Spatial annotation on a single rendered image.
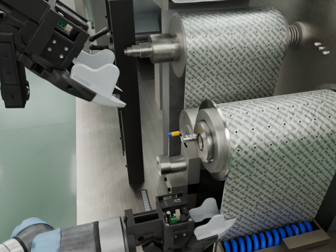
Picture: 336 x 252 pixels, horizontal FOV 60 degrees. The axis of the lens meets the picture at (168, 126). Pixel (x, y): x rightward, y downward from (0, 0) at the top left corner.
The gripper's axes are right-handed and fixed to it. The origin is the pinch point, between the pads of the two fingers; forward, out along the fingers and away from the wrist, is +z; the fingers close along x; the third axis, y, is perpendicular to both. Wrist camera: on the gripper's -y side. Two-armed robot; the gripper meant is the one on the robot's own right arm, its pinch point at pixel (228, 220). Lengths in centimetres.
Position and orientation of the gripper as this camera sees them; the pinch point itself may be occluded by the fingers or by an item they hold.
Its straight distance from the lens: 61.5
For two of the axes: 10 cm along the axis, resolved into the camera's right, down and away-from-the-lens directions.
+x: -2.5, -5.5, 7.9
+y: 0.0, -8.2, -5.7
